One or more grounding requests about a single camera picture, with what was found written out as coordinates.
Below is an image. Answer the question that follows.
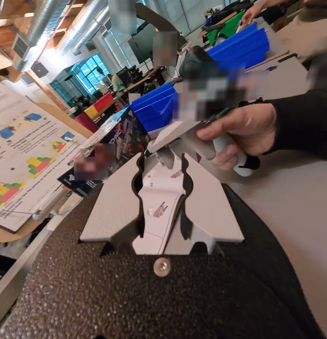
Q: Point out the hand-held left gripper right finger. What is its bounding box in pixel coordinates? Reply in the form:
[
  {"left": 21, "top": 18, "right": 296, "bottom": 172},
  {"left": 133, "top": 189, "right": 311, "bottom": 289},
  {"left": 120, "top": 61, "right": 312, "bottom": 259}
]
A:
[{"left": 180, "top": 153, "right": 245, "bottom": 255}]

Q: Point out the person's right forearm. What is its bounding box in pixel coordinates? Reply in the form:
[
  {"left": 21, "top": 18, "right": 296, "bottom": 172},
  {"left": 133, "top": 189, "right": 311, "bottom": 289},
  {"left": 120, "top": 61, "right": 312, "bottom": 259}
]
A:
[{"left": 261, "top": 88, "right": 327, "bottom": 157}]

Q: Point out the red storage bin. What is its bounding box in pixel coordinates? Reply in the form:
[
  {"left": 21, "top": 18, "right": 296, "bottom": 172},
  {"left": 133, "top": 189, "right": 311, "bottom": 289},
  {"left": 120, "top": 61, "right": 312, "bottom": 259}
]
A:
[{"left": 93, "top": 92, "right": 114, "bottom": 112}]

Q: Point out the grey desk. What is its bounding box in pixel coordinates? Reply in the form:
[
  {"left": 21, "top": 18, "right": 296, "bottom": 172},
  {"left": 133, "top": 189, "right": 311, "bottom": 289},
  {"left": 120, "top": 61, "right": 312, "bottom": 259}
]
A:
[{"left": 0, "top": 54, "right": 327, "bottom": 339}]

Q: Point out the printed instruction board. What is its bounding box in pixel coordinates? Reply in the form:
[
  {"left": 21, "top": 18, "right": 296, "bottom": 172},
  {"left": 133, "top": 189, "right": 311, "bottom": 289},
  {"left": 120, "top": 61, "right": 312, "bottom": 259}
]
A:
[{"left": 0, "top": 79, "right": 89, "bottom": 242}]

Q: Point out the maroon container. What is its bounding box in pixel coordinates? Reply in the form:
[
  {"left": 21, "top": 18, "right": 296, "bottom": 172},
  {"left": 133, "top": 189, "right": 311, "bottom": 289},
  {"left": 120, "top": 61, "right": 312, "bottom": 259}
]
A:
[{"left": 73, "top": 112, "right": 100, "bottom": 134}]

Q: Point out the person's right hand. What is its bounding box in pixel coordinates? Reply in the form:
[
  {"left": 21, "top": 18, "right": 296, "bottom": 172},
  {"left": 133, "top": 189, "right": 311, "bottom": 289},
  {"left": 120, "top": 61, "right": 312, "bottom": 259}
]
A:
[{"left": 196, "top": 102, "right": 277, "bottom": 171}]

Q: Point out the blue storage bin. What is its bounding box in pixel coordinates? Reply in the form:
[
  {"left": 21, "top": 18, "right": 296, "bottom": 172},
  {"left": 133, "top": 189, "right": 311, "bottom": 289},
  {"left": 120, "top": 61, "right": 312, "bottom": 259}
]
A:
[
  {"left": 206, "top": 22, "right": 270, "bottom": 70},
  {"left": 129, "top": 82, "right": 178, "bottom": 133}
]

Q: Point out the black toy set box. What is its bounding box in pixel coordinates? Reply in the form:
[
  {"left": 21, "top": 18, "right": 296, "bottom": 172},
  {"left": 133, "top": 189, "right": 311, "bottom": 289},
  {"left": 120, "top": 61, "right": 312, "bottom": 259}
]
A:
[{"left": 57, "top": 105, "right": 152, "bottom": 198}]

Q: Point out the black speaker box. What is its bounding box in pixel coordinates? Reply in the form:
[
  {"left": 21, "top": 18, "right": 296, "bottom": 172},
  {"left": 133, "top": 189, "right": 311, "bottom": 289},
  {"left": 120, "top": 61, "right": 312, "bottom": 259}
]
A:
[{"left": 31, "top": 61, "right": 49, "bottom": 79}]

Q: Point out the green cloth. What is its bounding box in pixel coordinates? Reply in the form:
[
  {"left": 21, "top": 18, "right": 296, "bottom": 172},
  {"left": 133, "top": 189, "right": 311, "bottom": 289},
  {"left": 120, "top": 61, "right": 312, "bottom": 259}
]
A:
[{"left": 207, "top": 20, "right": 245, "bottom": 48}]

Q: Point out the white instruction booklet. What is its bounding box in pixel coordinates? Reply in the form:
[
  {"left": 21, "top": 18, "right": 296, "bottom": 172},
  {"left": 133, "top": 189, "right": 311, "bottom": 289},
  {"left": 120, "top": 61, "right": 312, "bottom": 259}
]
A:
[{"left": 132, "top": 169, "right": 187, "bottom": 256}]

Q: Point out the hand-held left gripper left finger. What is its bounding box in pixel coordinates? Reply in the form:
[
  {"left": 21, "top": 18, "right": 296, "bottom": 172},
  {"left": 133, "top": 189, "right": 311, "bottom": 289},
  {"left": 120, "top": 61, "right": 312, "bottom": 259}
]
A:
[{"left": 80, "top": 153, "right": 145, "bottom": 242}]

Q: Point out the silver ventilation duct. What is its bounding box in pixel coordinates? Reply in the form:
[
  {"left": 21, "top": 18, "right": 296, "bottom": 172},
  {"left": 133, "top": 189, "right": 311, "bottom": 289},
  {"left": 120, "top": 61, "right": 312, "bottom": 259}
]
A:
[{"left": 12, "top": 0, "right": 111, "bottom": 72}]

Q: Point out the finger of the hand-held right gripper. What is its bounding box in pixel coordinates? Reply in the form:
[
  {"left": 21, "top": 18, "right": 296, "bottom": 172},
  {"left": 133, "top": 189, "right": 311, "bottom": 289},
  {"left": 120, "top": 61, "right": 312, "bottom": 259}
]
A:
[{"left": 150, "top": 121, "right": 201, "bottom": 154}]

